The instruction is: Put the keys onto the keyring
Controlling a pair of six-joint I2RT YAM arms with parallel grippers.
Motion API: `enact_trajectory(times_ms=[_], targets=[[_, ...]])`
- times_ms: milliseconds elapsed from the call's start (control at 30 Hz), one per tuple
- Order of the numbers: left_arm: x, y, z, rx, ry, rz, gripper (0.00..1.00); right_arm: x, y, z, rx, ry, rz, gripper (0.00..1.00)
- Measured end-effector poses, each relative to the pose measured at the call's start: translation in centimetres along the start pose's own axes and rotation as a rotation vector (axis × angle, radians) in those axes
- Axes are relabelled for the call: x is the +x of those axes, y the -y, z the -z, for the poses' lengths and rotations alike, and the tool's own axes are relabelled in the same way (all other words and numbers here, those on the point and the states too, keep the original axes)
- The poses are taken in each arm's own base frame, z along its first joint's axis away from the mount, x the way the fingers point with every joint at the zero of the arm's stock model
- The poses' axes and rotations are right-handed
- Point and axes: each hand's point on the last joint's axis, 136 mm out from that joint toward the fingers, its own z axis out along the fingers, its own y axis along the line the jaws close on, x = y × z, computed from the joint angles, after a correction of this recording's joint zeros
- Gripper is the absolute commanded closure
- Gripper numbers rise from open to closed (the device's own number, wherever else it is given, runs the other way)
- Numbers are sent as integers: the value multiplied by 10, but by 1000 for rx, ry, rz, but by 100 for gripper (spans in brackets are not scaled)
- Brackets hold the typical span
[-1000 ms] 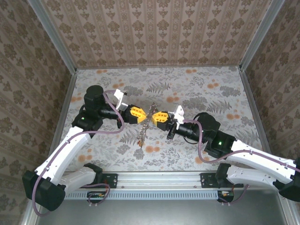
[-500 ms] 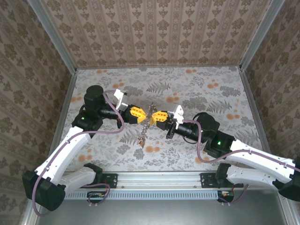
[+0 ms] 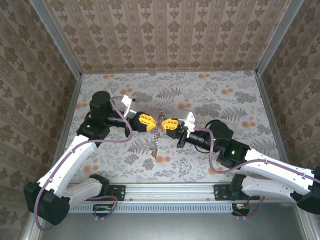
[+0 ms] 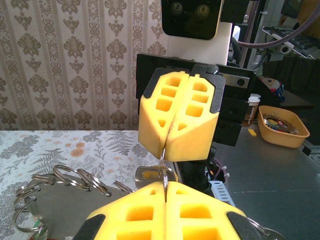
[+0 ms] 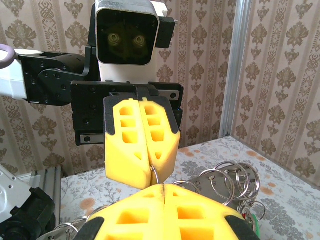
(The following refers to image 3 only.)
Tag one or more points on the aluminium frame post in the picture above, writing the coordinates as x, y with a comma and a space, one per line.
57, 42
277, 37

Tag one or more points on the small circuit board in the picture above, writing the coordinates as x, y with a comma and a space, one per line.
101, 208
241, 208

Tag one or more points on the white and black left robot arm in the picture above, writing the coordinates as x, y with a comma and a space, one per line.
65, 165

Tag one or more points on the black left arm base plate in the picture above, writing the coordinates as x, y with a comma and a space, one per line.
117, 192

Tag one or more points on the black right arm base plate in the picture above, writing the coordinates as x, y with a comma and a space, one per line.
221, 192

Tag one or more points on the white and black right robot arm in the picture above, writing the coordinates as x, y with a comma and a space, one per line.
275, 170

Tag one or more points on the aluminium lower frame rail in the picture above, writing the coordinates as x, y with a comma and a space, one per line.
307, 225
32, 232

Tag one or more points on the grey metal sheet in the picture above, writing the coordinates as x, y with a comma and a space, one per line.
170, 227

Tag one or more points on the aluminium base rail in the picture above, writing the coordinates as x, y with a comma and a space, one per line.
170, 191

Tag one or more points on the thin aluminium wall rail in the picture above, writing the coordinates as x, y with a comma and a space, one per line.
170, 72

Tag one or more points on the aluminium table side rail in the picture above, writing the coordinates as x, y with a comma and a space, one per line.
275, 125
68, 120

